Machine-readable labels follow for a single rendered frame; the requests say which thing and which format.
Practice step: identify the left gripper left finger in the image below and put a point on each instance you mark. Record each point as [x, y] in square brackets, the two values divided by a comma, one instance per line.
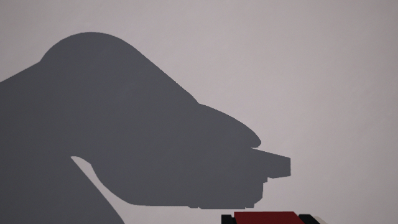
[228, 219]

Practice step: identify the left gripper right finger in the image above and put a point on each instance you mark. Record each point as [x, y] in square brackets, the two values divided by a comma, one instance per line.
[308, 219]

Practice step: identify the red toy brick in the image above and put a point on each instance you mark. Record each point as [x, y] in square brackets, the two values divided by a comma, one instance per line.
[267, 218]

